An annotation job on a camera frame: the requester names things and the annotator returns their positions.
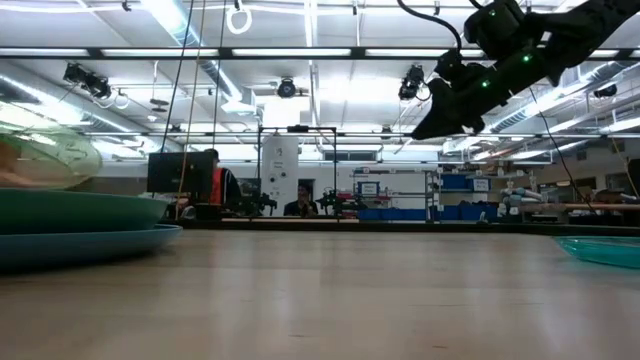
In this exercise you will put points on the green translucent plate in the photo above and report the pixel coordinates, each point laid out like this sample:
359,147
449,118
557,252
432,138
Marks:
65,155

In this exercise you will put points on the large dark green plate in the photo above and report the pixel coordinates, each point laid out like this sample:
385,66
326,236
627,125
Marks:
75,210

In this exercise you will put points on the black background robot arm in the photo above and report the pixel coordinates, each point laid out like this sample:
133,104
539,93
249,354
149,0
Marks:
330,200

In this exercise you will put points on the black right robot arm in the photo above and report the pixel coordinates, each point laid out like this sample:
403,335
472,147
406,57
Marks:
590,25

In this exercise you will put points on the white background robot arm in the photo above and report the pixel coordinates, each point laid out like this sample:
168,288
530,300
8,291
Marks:
520,196

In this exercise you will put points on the blue storage bin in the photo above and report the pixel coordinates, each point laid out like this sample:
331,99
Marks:
454,181

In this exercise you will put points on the small white sign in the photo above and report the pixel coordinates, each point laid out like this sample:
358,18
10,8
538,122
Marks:
368,188

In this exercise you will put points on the black overhead light bar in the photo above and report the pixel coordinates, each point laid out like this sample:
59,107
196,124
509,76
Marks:
290,52

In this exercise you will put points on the person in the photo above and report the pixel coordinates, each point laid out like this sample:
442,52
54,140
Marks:
225,187
301,202

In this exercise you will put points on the cyan translucent plate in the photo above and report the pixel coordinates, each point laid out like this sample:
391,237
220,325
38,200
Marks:
607,250

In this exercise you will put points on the black computer monitor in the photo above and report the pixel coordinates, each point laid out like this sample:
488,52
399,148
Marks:
180,172

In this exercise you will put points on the large blue plate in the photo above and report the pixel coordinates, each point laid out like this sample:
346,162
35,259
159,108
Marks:
90,245

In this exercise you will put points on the black ceiling camera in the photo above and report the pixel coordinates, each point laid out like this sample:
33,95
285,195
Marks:
286,88
87,80
412,82

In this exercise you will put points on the black aluminium table frame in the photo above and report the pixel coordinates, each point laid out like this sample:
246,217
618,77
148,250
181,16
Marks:
400,227

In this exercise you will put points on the black background station frame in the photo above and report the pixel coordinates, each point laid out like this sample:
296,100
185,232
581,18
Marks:
259,165

